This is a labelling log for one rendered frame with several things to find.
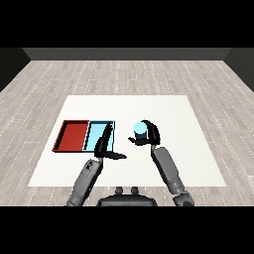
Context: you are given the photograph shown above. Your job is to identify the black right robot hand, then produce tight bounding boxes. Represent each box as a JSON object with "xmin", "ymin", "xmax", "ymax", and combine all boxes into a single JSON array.
[{"xmin": 127, "ymin": 119, "xmax": 162, "ymax": 149}]

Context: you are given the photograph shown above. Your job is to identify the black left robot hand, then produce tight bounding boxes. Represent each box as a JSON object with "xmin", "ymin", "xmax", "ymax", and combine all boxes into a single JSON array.
[{"xmin": 93, "ymin": 122, "xmax": 128, "ymax": 166}]

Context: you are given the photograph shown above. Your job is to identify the light blue shallow open box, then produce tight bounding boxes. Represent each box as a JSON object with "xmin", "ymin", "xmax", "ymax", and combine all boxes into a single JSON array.
[{"xmin": 81, "ymin": 120, "xmax": 116, "ymax": 153}]

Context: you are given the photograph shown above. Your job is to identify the small blue can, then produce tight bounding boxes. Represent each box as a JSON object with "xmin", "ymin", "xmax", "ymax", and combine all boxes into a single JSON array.
[{"xmin": 133, "ymin": 121, "xmax": 148, "ymax": 140}]

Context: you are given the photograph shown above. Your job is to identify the red shallow open box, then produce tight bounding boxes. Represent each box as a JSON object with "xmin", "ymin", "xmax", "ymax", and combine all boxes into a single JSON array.
[{"xmin": 52, "ymin": 119, "xmax": 90, "ymax": 154}]

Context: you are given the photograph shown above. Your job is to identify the dark grey robot body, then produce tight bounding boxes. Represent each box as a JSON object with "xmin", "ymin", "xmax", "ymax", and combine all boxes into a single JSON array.
[{"xmin": 96, "ymin": 187, "xmax": 159, "ymax": 207}]

